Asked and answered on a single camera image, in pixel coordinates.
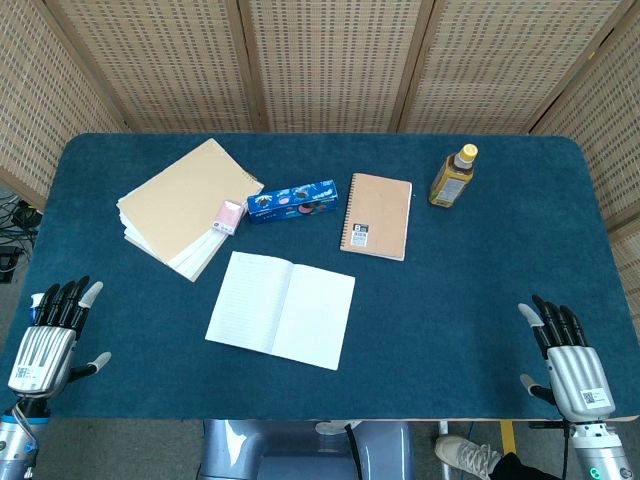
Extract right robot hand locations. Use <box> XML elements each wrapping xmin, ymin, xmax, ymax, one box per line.
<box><xmin>517</xmin><ymin>294</ymin><xmax>617</xmax><ymax>425</ymax></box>

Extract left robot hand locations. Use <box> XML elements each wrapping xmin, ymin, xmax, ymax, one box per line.
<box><xmin>7</xmin><ymin>275</ymin><xmax>112</xmax><ymax>400</ymax></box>

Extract white lined notebook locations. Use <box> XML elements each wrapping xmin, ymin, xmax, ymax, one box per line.
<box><xmin>204</xmin><ymin>251</ymin><xmax>357</xmax><ymax>372</ymax></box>

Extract large tan notebook stack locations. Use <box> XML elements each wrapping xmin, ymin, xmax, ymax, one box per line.
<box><xmin>116</xmin><ymin>138</ymin><xmax>265</xmax><ymax>283</ymax></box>

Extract spiral-bound kraft notebook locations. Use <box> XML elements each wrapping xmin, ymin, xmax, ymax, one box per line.
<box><xmin>339</xmin><ymin>172</ymin><xmax>414</xmax><ymax>262</ymax></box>

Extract white sneaker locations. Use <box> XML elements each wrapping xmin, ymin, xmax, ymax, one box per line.
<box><xmin>433</xmin><ymin>435</ymin><xmax>503</xmax><ymax>480</ymax></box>

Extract metal table leg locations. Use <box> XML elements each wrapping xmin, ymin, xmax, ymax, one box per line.
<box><xmin>438</xmin><ymin>420</ymin><xmax>454</xmax><ymax>480</ymax></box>

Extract small pink white box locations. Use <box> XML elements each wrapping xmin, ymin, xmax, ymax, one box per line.
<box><xmin>211</xmin><ymin>199</ymin><xmax>247</xmax><ymax>237</ymax></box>

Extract yellow-capped tea bottle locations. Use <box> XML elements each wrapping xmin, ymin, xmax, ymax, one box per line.
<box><xmin>428</xmin><ymin>143</ymin><xmax>480</xmax><ymax>208</ymax></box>

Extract blue carpet table mat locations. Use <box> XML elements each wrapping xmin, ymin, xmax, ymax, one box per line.
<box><xmin>0</xmin><ymin>132</ymin><xmax>634</xmax><ymax>421</ymax></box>

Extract grey-blue robot torso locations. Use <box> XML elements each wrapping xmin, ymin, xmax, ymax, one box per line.
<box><xmin>197</xmin><ymin>418</ymin><xmax>417</xmax><ymax>480</ymax></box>

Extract blue cookie box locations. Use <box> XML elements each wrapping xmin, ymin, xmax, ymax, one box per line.
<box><xmin>246</xmin><ymin>179</ymin><xmax>340</xmax><ymax>224</ymax></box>

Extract woven bamboo folding screen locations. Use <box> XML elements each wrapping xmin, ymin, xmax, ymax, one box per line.
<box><xmin>0</xmin><ymin>0</ymin><xmax>640</xmax><ymax>326</ymax></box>

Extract black floor cables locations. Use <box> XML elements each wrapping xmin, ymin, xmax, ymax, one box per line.
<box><xmin>0</xmin><ymin>194</ymin><xmax>44</xmax><ymax>284</ymax></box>

